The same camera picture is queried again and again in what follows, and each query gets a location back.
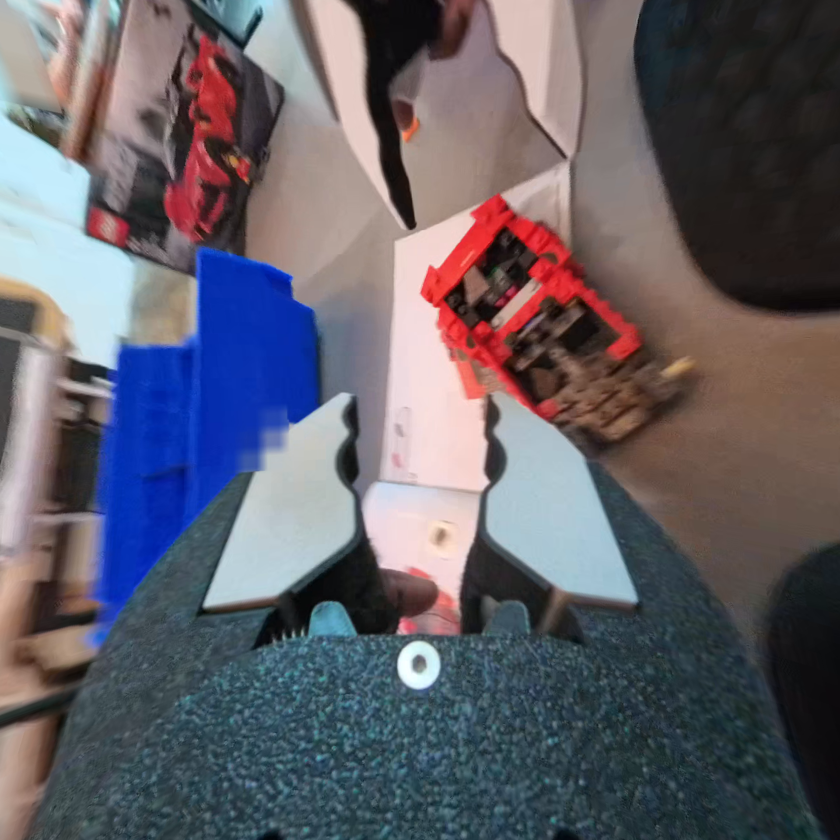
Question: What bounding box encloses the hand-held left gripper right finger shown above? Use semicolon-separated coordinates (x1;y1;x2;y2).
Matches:
462;394;641;615

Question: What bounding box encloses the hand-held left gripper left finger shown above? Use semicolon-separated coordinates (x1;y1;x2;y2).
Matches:
200;394;367;618

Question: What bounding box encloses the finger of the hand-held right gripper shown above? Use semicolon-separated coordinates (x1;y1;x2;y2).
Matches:
487;0;585;160
306;0;418;232

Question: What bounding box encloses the blue plastic bin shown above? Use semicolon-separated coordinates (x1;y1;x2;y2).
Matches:
92;247;322;644

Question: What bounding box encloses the lego instruction booklet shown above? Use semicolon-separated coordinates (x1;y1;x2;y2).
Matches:
381;161;574;634

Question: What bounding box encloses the red and black lego car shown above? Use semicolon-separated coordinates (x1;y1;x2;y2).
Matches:
420;195;697;442

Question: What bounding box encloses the lego set box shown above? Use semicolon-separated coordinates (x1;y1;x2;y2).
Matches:
86;0;287;274

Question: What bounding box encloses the black quilted chair seat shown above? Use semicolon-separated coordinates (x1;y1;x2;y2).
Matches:
766;545;840;840
634;0;840;313

